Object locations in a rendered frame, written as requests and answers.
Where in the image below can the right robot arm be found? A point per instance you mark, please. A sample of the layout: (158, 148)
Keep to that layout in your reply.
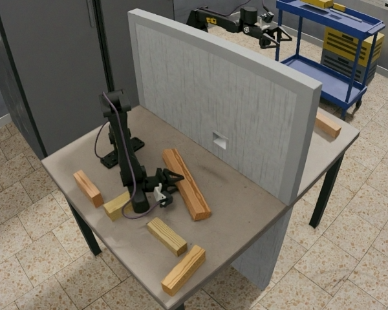
(123, 152)

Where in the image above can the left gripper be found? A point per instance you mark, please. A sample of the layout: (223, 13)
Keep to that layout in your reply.
(267, 35)

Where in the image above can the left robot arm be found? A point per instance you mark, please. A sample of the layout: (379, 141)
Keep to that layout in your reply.
(199, 19)

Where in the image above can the grey panel wall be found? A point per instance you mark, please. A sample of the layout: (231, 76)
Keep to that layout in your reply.
(195, 81)

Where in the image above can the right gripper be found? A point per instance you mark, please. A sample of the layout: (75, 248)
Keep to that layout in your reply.
(160, 182)

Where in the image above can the light wooden board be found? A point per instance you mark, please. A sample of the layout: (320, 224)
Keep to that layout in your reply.
(187, 187)

